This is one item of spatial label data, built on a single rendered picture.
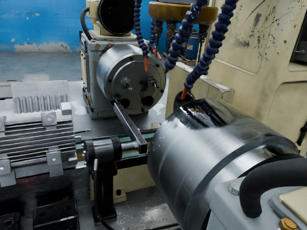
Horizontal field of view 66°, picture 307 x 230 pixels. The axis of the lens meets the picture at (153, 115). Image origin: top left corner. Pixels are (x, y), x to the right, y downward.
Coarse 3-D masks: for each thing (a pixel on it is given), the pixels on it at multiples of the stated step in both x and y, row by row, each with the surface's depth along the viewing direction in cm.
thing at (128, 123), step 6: (114, 108) 76; (120, 108) 73; (120, 114) 70; (126, 114) 69; (120, 120) 71; (126, 120) 66; (126, 126) 65; (132, 126) 63; (132, 132) 60; (138, 132) 60; (132, 138) 61; (138, 138) 58; (138, 144) 57; (144, 144) 56; (138, 150) 57; (144, 150) 57
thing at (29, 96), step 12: (12, 84) 52; (24, 84) 53; (36, 84) 54; (48, 84) 55; (60, 84) 56; (12, 96) 52; (24, 96) 53; (36, 96) 54; (48, 96) 55; (60, 96) 56; (24, 108) 53; (36, 108) 54; (48, 108) 55; (60, 108) 56
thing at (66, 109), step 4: (64, 104) 55; (68, 104) 56; (64, 108) 54; (68, 108) 55; (64, 112) 55; (68, 112) 55; (68, 156) 56; (72, 156) 56; (76, 156) 56; (68, 160) 55; (72, 160) 56; (76, 160) 56; (68, 164) 56; (72, 164) 57; (76, 164) 58
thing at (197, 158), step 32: (160, 128) 47; (192, 128) 41; (224, 128) 39; (256, 128) 38; (160, 160) 44; (192, 160) 37; (224, 160) 34; (256, 160) 33; (160, 192) 47; (192, 192) 35; (192, 224) 37
